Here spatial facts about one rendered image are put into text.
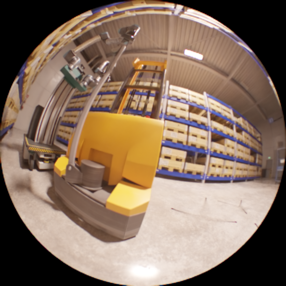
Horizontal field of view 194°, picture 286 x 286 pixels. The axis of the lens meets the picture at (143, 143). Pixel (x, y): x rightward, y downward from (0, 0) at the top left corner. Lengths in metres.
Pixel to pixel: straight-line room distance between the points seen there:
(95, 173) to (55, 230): 0.51
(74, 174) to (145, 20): 7.55
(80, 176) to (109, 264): 0.54
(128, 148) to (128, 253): 0.68
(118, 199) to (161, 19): 7.57
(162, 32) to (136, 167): 7.42
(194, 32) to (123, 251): 8.00
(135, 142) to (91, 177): 0.35
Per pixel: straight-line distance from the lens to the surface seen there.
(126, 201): 0.44
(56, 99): 1.68
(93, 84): 1.83
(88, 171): 0.53
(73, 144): 0.55
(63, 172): 0.71
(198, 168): 3.06
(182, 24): 7.27
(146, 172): 0.51
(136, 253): 0.63
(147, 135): 0.58
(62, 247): 0.64
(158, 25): 7.40
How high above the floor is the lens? 0.57
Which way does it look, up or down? 8 degrees up
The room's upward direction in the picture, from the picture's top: 13 degrees clockwise
